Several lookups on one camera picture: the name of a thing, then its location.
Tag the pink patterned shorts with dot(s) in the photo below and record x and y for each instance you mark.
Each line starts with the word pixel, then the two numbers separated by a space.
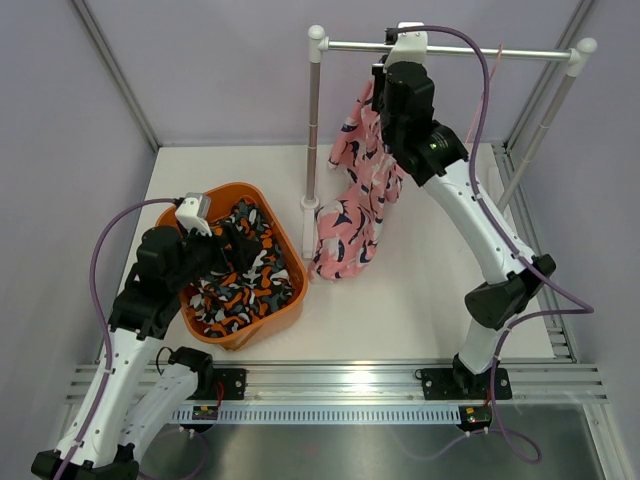
pixel 350 226

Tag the aluminium rail frame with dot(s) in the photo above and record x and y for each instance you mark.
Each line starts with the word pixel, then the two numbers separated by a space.
pixel 350 352

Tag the metal clothes rack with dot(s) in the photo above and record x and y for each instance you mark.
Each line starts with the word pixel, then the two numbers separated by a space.
pixel 574 53

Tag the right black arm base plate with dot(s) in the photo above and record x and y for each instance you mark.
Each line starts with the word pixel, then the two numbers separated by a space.
pixel 442 384

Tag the orange camouflage shorts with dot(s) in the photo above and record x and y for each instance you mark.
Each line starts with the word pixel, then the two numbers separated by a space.
pixel 224 304

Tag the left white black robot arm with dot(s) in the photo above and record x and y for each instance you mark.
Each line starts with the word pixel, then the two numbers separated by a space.
pixel 111 433

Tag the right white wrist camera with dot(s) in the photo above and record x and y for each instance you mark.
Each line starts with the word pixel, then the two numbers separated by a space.
pixel 406 46

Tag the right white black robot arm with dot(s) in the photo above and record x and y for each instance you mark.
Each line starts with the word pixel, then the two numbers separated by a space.
pixel 435 158

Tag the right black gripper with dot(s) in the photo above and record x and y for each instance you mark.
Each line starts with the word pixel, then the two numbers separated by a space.
pixel 380 81

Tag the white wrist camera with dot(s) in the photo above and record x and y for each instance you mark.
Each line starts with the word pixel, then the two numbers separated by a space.
pixel 191 214
pixel 406 46

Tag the orange plastic basket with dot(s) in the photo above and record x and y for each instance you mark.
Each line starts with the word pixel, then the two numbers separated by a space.
pixel 222 200

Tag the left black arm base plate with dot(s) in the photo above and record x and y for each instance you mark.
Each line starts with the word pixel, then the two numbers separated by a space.
pixel 225 384

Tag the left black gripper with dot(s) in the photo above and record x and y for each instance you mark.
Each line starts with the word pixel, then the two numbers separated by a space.
pixel 241 254

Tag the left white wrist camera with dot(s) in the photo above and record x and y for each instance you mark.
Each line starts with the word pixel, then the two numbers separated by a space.
pixel 191 214

